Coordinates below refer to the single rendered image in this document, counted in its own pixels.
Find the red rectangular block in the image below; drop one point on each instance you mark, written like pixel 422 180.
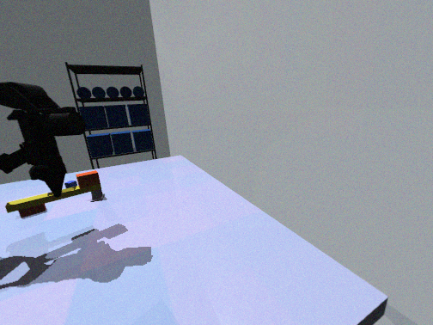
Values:
pixel 32 210

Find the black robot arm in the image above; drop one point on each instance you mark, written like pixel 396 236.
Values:
pixel 42 118

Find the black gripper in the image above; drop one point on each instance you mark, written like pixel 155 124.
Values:
pixel 48 166

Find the small blue block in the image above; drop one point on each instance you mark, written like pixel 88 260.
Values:
pixel 70 184

